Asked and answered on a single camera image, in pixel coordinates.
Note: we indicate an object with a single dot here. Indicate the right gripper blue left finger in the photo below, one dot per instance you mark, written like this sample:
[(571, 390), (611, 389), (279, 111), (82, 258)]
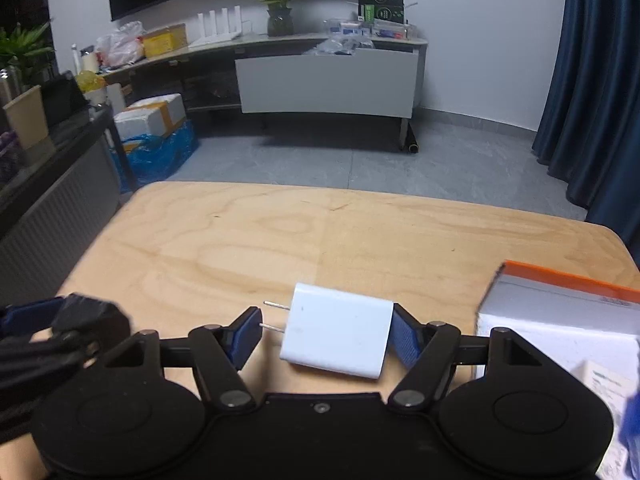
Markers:
[(242, 336)]

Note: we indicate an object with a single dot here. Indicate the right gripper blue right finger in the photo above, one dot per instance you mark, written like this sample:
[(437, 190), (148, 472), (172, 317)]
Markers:
[(406, 336)]

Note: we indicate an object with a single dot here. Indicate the white square charger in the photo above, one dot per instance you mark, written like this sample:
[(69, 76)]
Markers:
[(334, 331)]

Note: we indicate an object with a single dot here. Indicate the small white paper box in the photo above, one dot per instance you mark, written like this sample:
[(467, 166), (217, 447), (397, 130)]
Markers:
[(615, 385)]

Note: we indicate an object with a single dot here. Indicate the blue tin box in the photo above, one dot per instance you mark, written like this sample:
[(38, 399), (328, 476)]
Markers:
[(630, 435)]

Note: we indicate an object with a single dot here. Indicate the black glass side table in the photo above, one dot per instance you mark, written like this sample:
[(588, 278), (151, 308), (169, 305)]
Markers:
[(52, 211)]

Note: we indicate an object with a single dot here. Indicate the orange white shallow box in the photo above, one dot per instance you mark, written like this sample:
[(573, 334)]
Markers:
[(589, 327)]

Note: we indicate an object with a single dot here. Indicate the purple decorated tin box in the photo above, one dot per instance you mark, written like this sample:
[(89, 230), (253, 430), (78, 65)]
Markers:
[(12, 157)]

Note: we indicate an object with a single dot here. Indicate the blue plastic bag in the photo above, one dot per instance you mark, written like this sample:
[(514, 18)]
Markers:
[(153, 159)]

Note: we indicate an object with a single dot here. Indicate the white foam box with tape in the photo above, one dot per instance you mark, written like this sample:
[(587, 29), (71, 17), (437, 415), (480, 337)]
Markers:
[(156, 116)]

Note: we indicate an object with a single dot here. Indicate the steel thermos bottle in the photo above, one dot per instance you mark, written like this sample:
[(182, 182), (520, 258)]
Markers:
[(10, 84)]

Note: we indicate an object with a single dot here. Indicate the white tv cabinet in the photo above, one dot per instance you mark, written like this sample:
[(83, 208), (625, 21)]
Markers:
[(257, 74)]

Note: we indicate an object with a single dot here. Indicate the dark blue curtain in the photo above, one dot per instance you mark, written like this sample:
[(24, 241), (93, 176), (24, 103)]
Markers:
[(588, 135)]

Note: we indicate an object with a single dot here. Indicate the potted plant on side table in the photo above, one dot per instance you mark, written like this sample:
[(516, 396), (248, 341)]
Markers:
[(28, 50)]

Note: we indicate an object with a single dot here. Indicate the white plastic bag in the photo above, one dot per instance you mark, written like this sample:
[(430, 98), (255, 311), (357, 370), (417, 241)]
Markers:
[(121, 47)]

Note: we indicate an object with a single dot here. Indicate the yellow cardboard box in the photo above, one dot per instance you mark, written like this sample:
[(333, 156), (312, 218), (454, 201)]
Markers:
[(164, 40)]

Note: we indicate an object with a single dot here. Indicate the white wifi router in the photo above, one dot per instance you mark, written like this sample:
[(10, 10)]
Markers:
[(218, 26)]

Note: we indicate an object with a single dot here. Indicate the black green display box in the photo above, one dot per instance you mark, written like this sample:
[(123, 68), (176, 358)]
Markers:
[(385, 10)]

